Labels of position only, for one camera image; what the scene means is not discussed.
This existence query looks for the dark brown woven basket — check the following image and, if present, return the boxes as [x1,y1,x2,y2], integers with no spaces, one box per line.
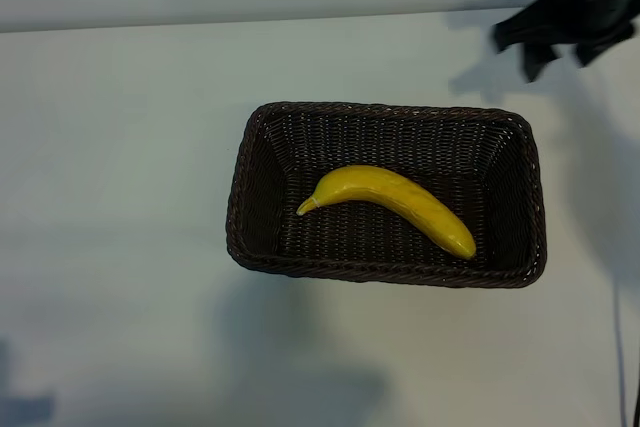
[224,100,548,290]

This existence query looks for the yellow banana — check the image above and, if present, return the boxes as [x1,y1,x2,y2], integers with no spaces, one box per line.
[295,164,478,263]

